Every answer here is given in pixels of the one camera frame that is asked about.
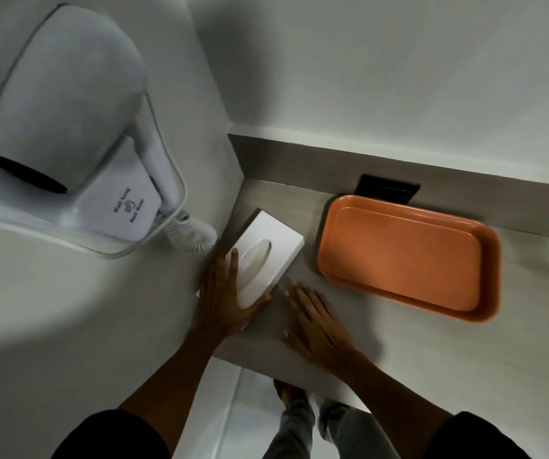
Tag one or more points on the person's left foot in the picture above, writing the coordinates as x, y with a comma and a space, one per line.
289, 391

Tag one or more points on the person's right little finger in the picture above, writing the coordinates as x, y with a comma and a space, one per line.
330, 313

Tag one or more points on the person's foot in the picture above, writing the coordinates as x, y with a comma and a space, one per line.
331, 408
289, 391

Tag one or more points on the orange plastic tray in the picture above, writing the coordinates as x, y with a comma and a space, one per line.
406, 258

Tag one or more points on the person's left hand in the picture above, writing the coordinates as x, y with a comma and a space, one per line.
219, 308

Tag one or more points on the person's right thumb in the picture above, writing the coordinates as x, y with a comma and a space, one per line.
292, 337

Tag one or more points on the black left sleeve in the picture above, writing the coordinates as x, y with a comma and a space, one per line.
112, 437

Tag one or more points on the black sleeve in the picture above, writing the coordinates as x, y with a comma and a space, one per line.
480, 439
112, 437

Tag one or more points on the black wall socket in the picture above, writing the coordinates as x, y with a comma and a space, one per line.
389, 188

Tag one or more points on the person's right forearm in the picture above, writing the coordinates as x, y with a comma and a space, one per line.
398, 391

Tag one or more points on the person's right middle finger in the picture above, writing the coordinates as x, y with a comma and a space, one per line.
305, 301

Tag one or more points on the person's left thumb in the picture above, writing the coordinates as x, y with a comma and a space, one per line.
257, 305

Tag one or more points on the white wall hair dryer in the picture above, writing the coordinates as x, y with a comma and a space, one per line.
64, 105

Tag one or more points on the black right sleeve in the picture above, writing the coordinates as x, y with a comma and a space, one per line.
480, 439

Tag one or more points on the person's right foot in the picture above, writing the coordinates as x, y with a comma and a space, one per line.
331, 408

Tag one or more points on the grey trousers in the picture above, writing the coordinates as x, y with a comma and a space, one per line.
322, 434

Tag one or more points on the person's left forearm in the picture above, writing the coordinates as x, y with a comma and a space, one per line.
169, 372

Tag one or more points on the white tissue box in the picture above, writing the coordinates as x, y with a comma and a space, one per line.
269, 238

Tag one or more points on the white hair dryer wall holder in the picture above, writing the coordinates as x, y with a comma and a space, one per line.
112, 248

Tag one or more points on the person's right hand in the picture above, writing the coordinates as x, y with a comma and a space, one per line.
320, 329

